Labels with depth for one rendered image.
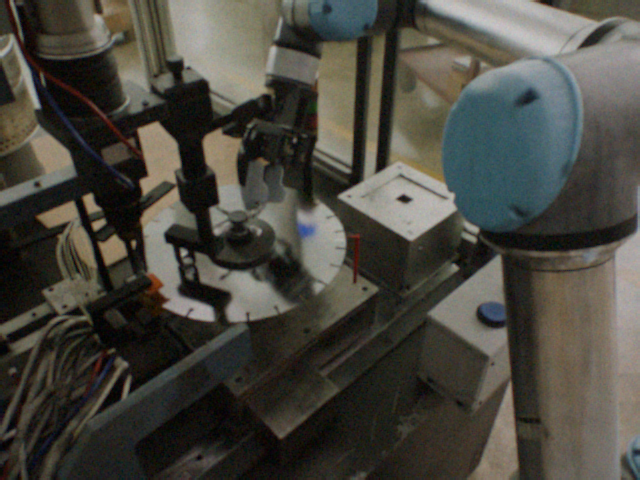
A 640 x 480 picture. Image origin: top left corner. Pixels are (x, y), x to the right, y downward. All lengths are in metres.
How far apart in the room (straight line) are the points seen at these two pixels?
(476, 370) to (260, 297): 0.33
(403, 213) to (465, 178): 0.58
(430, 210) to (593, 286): 0.60
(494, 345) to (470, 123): 0.45
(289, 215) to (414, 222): 0.23
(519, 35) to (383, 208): 0.49
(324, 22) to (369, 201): 0.42
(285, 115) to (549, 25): 0.37
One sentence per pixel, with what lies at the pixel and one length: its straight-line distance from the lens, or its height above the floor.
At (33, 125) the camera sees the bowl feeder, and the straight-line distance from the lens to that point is 1.40.
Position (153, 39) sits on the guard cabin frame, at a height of 0.89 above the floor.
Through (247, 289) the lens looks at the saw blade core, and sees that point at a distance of 0.79.
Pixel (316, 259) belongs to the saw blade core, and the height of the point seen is 0.95.
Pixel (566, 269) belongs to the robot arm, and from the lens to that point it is 0.45.
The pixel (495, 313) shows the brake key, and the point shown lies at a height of 0.91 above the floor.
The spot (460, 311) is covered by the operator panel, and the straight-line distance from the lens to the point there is 0.85.
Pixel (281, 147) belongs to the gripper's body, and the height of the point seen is 1.10.
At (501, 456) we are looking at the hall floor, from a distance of 1.80.
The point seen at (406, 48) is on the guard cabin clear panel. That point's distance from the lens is 1.11.
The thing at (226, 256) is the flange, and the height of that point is 0.96.
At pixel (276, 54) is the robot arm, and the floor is 1.21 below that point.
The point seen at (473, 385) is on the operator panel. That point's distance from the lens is 0.87.
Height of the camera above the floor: 1.51
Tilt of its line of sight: 40 degrees down
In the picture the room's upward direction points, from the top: 1 degrees counter-clockwise
